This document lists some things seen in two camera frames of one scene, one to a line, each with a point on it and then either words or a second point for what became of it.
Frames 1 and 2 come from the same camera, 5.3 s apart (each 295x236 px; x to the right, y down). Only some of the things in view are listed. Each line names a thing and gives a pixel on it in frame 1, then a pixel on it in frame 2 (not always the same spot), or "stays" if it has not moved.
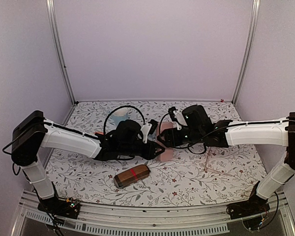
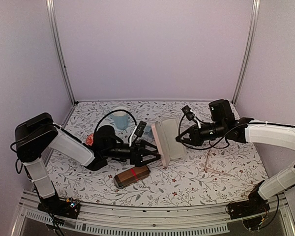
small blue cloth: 153,136 to 148,130
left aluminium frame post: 50,14 stays
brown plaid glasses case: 131,175 stays
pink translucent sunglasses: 207,169 stays
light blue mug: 119,115 stays
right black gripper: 171,134 to 195,139
